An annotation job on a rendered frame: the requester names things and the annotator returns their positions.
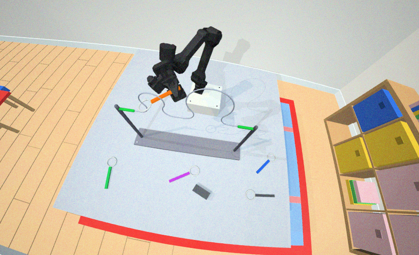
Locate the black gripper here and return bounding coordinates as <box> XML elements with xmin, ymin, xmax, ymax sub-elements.
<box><xmin>152</xmin><ymin>60</ymin><xmax>187</xmax><ymax>103</ymax></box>

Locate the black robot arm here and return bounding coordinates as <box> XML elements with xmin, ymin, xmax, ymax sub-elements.
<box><xmin>147</xmin><ymin>26</ymin><xmax>222</xmax><ymax>94</ymax></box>

